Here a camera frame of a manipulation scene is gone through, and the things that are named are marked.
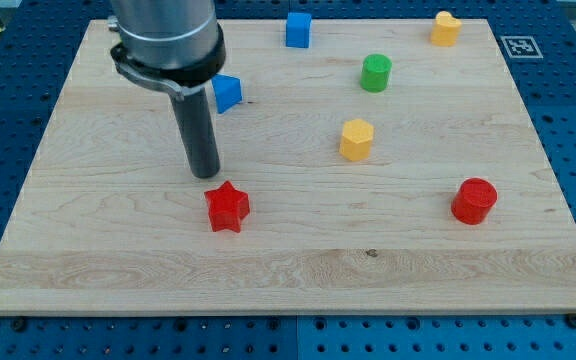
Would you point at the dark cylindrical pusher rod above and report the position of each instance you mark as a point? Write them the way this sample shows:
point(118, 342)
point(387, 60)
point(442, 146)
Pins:
point(195, 126)

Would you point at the red star block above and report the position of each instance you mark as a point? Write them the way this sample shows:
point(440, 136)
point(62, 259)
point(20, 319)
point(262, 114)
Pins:
point(227, 207)

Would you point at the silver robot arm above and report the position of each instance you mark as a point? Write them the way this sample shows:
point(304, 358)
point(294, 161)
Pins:
point(174, 47)

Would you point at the wooden board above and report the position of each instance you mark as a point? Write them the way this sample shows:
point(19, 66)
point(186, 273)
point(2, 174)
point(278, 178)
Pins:
point(110, 221)

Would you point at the blue triangle block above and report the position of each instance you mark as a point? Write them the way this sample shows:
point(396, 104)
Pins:
point(228, 92)

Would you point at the blue cube block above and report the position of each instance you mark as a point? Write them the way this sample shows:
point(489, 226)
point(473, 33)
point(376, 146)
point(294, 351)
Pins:
point(298, 30)

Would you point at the yellow hexagon block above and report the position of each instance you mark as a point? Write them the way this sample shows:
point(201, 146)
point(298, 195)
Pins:
point(356, 140)

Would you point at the green cylinder block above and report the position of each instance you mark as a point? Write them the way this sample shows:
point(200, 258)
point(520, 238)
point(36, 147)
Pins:
point(376, 69)

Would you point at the yellow heart block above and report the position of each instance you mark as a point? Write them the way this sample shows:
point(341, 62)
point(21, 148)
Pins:
point(445, 30)

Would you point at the red cylinder block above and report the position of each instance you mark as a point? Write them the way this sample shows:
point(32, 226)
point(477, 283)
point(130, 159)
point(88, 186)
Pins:
point(474, 200)

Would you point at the white fiducial marker tag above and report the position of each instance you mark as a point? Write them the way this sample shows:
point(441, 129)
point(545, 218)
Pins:
point(521, 47)

